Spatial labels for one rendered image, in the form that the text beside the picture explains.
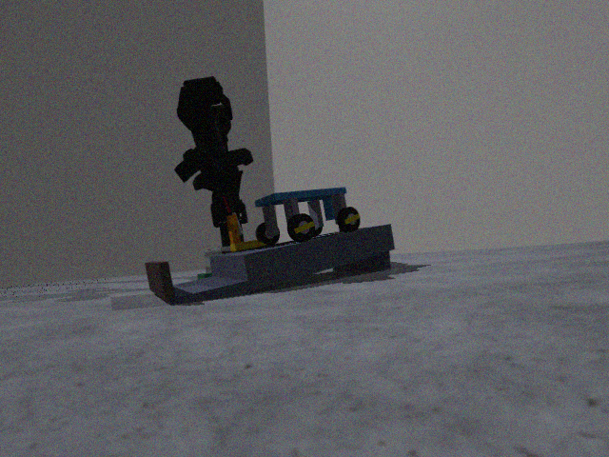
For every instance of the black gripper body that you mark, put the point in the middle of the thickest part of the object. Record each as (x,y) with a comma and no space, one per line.
(225,161)

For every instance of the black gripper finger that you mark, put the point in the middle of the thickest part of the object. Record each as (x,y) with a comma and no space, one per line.
(230,187)
(218,193)

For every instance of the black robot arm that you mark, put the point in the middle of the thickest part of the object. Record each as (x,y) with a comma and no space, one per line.
(195,111)

